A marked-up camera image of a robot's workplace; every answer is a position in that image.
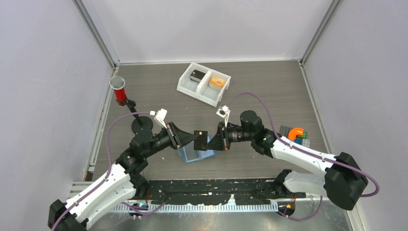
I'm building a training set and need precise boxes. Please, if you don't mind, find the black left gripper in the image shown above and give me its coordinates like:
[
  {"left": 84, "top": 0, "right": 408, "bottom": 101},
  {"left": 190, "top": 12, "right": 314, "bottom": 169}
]
[{"left": 143, "top": 122, "right": 197, "bottom": 159}]

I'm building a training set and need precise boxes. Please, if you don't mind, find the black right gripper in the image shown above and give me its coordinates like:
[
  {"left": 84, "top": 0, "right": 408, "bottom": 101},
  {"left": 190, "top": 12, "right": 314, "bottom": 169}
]
[{"left": 205, "top": 121, "right": 255, "bottom": 152}]

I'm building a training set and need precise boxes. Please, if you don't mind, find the blue leather card holder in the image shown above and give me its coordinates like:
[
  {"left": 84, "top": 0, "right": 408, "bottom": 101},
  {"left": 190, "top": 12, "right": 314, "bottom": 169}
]
[{"left": 178, "top": 142, "right": 218, "bottom": 164}]

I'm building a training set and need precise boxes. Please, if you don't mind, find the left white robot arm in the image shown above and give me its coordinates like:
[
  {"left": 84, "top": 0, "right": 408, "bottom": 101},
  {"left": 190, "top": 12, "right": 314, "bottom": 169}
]
[{"left": 48, "top": 122, "right": 197, "bottom": 231}]

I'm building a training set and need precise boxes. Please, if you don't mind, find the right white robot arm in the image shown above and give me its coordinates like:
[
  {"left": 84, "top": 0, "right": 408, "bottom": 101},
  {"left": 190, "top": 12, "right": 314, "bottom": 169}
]
[{"left": 205, "top": 110, "right": 368, "bottom": 211}]

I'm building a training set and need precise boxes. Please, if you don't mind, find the orange card box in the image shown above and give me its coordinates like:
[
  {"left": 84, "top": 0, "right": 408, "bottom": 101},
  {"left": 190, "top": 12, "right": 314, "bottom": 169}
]
[{"left": 208, "top": 76, "right": 226, "bottom": 91}]

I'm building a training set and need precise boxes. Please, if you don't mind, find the black card box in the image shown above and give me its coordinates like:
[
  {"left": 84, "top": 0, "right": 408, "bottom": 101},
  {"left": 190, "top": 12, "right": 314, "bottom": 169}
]
[{"left": 190, "top": 69, "right": 206, "bottom": 83}]

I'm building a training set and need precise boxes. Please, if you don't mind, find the white divided plastic bin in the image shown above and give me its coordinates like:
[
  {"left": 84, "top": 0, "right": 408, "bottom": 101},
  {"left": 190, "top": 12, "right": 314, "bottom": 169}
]
[{"left": 177, "top": 62, "right": 231, "bottom": 107}]

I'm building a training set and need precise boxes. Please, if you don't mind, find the orange toy brick arch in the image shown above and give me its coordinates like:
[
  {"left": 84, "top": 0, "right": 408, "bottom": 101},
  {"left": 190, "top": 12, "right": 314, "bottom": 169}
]
[{"left": 288, "top": 128, "right": 305, "bottom": 141}]

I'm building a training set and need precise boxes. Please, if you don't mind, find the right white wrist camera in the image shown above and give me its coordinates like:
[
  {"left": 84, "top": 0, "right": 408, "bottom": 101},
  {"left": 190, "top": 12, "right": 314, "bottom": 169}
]
[{"left": 216, "top": 105, "right": 230, "bottom": 127}]

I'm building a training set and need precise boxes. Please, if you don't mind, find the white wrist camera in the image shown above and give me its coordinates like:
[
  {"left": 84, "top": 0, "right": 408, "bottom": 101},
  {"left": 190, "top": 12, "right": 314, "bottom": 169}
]
[
  {"left": 216, "top": 105, "right": 230, "bottom": 127},
  {"left": 150, "top": 108, "right": 167, "bottom": 129}
]

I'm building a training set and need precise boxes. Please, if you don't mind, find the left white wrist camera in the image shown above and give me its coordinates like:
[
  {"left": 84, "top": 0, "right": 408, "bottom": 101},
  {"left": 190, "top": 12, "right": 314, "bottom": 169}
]
[{"left": 150, "top": 108, "right": 167, "bottom": 129}]

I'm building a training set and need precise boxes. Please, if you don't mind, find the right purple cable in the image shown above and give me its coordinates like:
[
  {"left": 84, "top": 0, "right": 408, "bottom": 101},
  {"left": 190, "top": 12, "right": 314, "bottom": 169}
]
[{"left": 223, "top": 92, "right": 381, "bottom": 222}]

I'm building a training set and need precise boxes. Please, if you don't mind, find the purple cable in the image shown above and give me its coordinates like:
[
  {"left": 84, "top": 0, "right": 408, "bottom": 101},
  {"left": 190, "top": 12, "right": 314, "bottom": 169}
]
[
  {"left": 223, "top": 92, "right": 381, "bottom": 222},
  {"left": 51, "top": 111, "right": 166, "bottom": 230}
]

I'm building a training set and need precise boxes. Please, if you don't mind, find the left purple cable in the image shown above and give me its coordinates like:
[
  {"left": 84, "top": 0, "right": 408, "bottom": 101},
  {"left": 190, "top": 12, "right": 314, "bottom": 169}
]
[{"left": 51, "top": 111, "right": 166, "bottom": 230}]

